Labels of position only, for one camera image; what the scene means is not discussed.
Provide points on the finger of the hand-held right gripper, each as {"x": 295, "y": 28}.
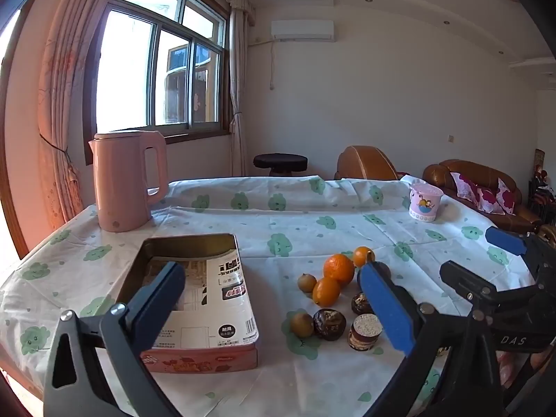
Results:
{"x": 504, "y": 239}
{"x": 464, "y": 282}

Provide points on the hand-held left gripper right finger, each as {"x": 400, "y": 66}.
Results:
{"x": 386, "y": 308}

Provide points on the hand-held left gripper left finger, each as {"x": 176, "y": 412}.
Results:
{"x": 160, "y": 295}

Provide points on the dark water chestnut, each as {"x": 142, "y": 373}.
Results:
{"x": 329, "y": 323}
{"x": 359, "y": 304}

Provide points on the cut white-faced water chestnut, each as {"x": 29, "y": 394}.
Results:
{"x": 364, "y": 334}

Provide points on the small round orange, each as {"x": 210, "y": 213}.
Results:
{"x": 362, "y": 256}

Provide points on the large orange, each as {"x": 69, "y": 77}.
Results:
{"x": 339, "y": 269}

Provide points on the small oval orange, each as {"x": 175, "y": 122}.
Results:
{"x": 325, "y": 292}

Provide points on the pink tin box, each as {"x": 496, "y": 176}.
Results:
{"x": 195, "y": 360}

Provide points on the small brown round fruit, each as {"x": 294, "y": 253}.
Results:
{"x": 307, "y": 282}
{"x": 302, "y": 324}

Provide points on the person's right hand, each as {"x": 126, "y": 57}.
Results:
{"x": 543, "y": 358}

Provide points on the floral pillow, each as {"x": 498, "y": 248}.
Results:
{"x": 497, "y": 197}
{"x": 464, "y": 186}

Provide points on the printed paper liner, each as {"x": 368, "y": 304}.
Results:
{"x": 226, "y": 295}

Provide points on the dark cluttered cabinet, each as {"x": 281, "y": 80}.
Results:
{"x": 543, "y": 186}

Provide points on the brown leather sofa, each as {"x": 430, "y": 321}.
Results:
{"x": 478, "y": 171}

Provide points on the pink printed cup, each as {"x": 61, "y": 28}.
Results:
{"x": 425, "y": 204}

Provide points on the pink electric kettle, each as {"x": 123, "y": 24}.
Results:
{"x": 121, "y": 182}

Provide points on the white green-cloud tablecloth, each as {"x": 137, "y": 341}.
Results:
{"x": 260, "y": 226}

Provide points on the brown leather armchair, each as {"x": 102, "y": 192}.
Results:
{"x": 360, "y": 163}

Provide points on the black round stool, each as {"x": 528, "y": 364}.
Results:
{"x": 280, "y": 161}

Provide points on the narrow beige curtain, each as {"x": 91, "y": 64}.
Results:
{"x": 238, "y": 95}

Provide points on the pink patterned curtain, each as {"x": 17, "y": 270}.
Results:
{"x": 65, "y": 95}

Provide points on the sliding glass window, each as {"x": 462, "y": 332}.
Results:
{"x": 126, "y": 74}

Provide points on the white air conditioner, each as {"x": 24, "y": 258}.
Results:
{"x": 302, "y": 29}

